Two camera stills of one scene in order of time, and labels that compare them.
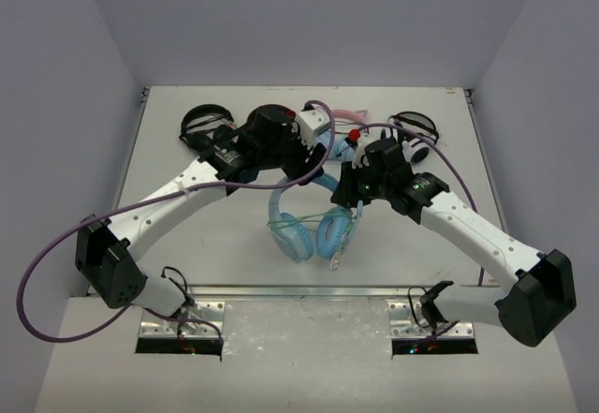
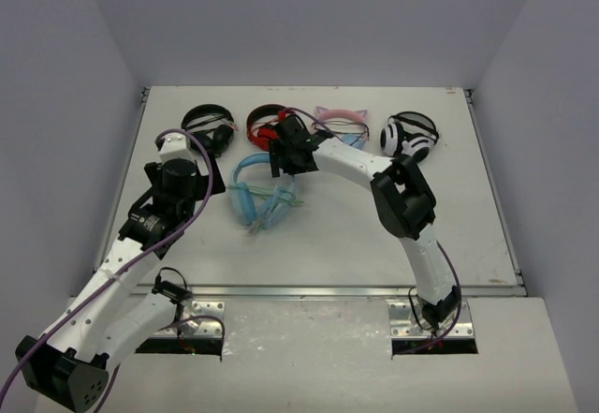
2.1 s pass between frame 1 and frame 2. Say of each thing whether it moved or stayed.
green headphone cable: moved
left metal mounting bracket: stayed
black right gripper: moved
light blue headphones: moved
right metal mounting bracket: stayed
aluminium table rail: stayed
